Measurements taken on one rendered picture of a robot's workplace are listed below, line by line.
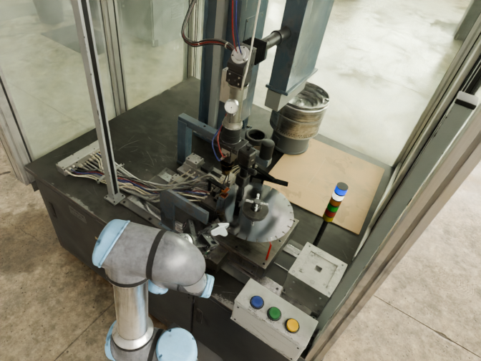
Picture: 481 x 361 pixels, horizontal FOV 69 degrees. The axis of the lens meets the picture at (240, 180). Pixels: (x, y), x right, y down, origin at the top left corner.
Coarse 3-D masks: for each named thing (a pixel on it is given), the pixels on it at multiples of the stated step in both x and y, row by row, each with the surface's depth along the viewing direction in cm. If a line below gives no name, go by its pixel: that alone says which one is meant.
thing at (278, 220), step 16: (256, 192) 154; (272, 192) 155; (224, 208) 144; (240, 208) 145; (272, 208) 148; (288, 208) 149; (240, 224) 139; (256, 224) 140; (272, 224) 142; (288, 224) 143; (256, 240) 135
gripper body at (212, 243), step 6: (198, 234) 129; (204, 234) 129; (198, 240) 128; (204, 240) 128; (210, 240) 130; (216, 240) 131; (198, 246) 124; (204, 246) 126; (210, 246) 127; (216, 246) 130; (204, 252) 126; (204, 258) 129
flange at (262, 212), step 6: (252, 198) 149; (246, 204) 146; (252, 204) 145; (246, 210) 144; (252, 210) 144; (258, 210) 143; (264, 210) 145; (252, 216) 142; (258, 216) 142; (264, 216) 143
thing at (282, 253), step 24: (240, 96) 117; (216, 144) 130; (240, 144) 129; (168, 168) 186; (168, 192) 141; (216, 192) 155; (144, 216) 161; (168, 216) 152; (192, 216) 164; (216, 216) 156; (240, 240) 146; (288, 240) 160; (216, 264) 141; (240, 264) 146; (264, 264) 139; (288, 264) 152; (312, 312) 137
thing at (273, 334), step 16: (256, 288) 126; (240, 304) 121; (272, 304) 122; (288, 304) 123; (240, 320) 128; (256, 320) 121; (304, 320) 119; (256, 336) 128; (272, 336) 121; (288, 336) 115; (304, 336) 116; (288, 352) 121
